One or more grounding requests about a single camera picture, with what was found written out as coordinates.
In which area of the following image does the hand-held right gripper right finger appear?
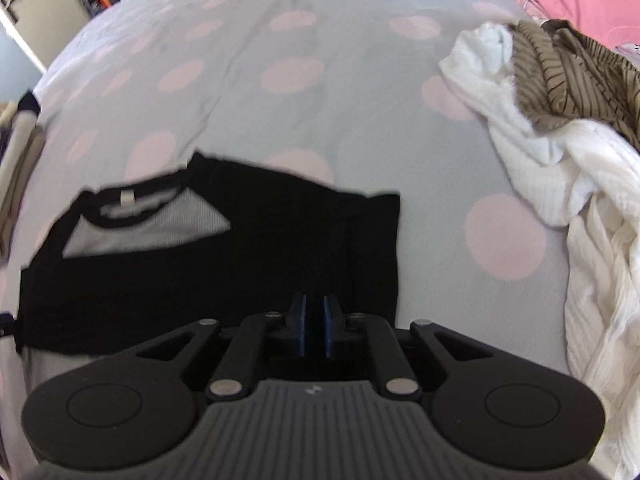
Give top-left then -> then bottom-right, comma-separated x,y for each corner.
322,294 -> 496,401

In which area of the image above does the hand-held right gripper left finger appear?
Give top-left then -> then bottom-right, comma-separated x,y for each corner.
134,292 -> 307,401

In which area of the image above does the grey black raglan shirt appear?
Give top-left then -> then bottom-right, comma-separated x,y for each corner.
14,151 -> 402,361

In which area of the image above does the grey pink-dotted bedspread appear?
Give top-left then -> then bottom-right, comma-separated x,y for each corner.
0,0 -> 640,461

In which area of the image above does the white crumpled garment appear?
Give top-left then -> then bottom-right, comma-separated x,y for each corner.
439,21 -> 640,480

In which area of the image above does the taupe folded garment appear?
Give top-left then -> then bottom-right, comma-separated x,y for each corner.
0,125 -> 47,257

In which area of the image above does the brown striped garment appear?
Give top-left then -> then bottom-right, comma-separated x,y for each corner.
510,19 -> 640,151

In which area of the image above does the beige door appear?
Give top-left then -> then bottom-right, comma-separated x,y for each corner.
0,0 -> 96,73

